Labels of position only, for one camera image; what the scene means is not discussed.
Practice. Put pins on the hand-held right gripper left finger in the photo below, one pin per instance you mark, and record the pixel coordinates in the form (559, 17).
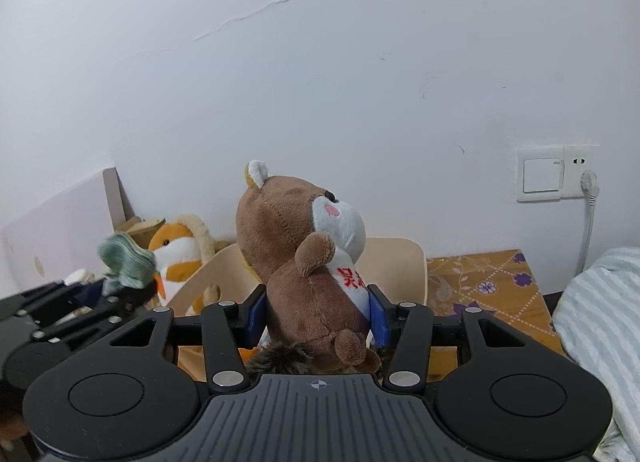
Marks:
(256, 314)

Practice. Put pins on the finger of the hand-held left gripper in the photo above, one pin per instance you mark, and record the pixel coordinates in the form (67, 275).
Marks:
(100, 312)
(60, 299)

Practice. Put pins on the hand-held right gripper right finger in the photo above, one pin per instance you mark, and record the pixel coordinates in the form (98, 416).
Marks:
(378, 317)

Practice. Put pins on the beige plastic container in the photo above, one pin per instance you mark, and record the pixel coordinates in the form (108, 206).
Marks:
(395, 267)

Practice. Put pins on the green knitted cloth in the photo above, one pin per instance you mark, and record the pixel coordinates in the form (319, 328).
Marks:
(125, 262)

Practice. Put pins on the brown squirrel plush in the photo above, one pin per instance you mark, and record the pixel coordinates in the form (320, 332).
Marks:
(300, 267)

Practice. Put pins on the white thermos bottle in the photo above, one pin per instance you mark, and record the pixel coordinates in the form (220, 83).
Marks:
(77, 276)

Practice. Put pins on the pale purple board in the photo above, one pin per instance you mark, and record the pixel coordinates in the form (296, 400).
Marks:
(55, 237)

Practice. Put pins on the orange white hamster plush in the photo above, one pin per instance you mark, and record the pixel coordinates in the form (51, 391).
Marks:
(175, 262)

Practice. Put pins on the brown cardboard piece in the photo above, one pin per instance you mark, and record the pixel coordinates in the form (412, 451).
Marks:
(137, 229)

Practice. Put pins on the floral patterned table cloth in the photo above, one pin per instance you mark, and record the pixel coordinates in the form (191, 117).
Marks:
(490, 292)

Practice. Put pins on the striped light blue blanket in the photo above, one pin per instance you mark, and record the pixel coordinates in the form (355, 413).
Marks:
(600, 342)

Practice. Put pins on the white wall switch socket panel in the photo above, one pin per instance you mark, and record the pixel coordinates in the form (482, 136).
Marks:
(542, 174)

